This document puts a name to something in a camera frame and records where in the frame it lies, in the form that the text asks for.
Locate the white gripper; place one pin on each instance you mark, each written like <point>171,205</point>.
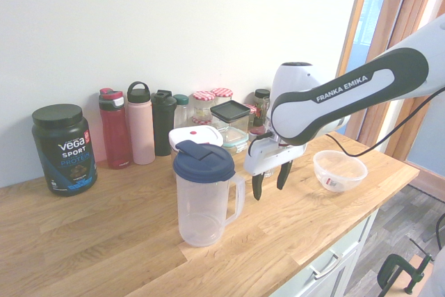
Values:
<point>271,156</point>

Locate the clear pitcher with blue lid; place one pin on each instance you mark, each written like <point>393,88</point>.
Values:
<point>201,199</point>

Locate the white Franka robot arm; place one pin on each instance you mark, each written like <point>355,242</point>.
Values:
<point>347,102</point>

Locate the red water bottle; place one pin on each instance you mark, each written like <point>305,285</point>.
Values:
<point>116,133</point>

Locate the glass container with teal lid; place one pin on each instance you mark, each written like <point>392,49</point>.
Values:
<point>236,142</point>

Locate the clear plastic bowl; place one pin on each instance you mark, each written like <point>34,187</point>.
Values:
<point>339,172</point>

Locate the small jar with checkered lid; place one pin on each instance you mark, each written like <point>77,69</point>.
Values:
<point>251,111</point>

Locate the small clear glass bottle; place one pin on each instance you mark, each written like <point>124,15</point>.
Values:
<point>267,105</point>

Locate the jar with dark lid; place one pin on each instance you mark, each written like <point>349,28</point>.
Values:
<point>260,102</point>

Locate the square container with black lid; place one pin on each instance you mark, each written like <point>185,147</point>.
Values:
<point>231,111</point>

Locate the cereal container with white lid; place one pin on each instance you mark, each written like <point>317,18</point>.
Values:
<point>194,134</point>

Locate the jar with red checkered lid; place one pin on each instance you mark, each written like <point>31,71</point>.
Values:
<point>222,93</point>
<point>202,105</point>

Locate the pale green cabinet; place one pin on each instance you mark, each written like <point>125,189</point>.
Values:
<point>347,251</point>

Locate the clear bottle with green cap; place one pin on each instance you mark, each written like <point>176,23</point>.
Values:
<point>181,112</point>

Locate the black shaker bottle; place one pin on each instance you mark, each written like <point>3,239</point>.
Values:
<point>163,126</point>

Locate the pink bottle with black cap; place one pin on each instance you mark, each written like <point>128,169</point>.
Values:
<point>140,130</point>

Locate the green metal clamp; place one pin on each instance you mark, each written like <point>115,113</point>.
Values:
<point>393,265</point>

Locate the black Vega protein tub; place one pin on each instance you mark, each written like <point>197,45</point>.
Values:
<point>64,151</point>

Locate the wooden door frame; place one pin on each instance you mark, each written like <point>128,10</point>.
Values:
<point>393,15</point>

